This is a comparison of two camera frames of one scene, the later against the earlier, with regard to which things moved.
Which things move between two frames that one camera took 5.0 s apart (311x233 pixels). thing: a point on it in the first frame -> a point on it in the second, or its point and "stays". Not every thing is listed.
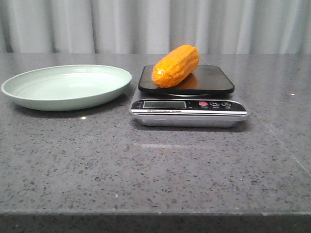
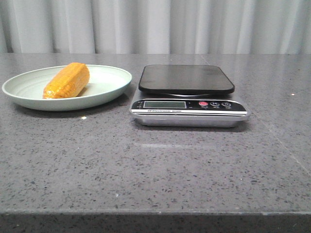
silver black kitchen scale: [203, 99] stays
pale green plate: [68, 87] stays
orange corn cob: [176, 67] -> [69, 82]
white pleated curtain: [155, 26] stays
